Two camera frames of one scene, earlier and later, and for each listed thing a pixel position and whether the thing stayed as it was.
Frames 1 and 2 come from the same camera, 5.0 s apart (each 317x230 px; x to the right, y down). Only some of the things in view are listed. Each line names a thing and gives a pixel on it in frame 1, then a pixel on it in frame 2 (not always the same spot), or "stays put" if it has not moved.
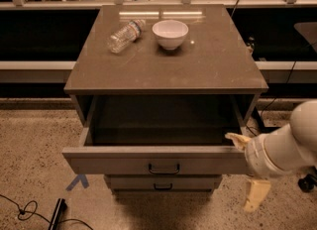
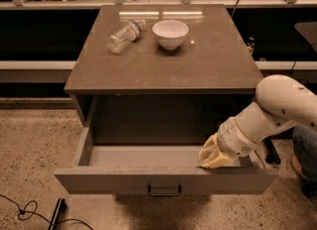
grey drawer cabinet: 157,90 stays put
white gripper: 255,158 -> 231,137
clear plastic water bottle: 127,35 stays put
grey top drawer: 159,135 -> 154,169
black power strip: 60,208 stays put
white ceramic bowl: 170,33 stays put
